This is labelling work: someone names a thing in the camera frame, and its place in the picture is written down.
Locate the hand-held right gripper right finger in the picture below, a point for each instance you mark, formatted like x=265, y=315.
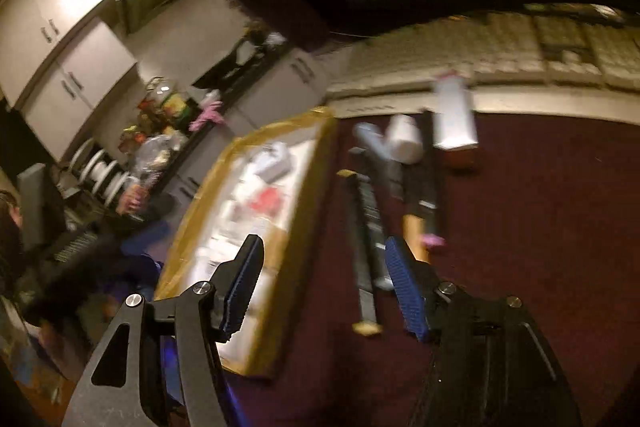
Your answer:
x=407, y=287

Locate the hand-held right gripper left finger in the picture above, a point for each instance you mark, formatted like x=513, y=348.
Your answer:
x=245, y=287

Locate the black marker with yellow ends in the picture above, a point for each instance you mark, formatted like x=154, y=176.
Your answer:
x=362, y=252

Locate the white tray with yellow tape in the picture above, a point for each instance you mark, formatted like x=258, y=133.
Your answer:
x=295, y=227

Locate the white square power adapter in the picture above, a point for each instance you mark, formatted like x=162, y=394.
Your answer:
x=272, y=162

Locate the long white carton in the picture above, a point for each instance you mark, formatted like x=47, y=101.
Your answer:
x=452, y=122

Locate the small pink item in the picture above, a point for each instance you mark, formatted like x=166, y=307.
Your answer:
x=433, y=240

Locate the rack of white plates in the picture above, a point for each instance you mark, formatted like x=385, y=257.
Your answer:
x=100, y=172

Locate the purple clothing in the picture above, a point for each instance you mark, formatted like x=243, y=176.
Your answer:
x=167, y=372

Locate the clear plastic bag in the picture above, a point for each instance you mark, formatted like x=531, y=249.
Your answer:
x=152, y=154

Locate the maroon desk mat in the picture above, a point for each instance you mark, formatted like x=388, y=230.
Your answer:
x=525, y=232

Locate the grey squeeze tube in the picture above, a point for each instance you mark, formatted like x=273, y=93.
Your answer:
x=375, y=147

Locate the small white capped bottle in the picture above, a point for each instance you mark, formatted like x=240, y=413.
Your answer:
x=405, y=139

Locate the pink fluffy item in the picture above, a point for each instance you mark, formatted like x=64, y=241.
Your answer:
x=206, y=114

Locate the grey upper kitchen cabinets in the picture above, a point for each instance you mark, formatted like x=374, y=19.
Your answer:
x=65, y=7

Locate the grey kitchen cabinets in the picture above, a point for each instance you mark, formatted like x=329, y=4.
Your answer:
x=280, y=82
x=65, y=7

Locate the grey lower kitchen cabinets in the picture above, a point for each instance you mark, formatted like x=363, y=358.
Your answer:
x=280, y=82

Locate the beige computer keyboard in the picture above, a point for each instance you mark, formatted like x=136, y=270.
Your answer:
x=500, y=52

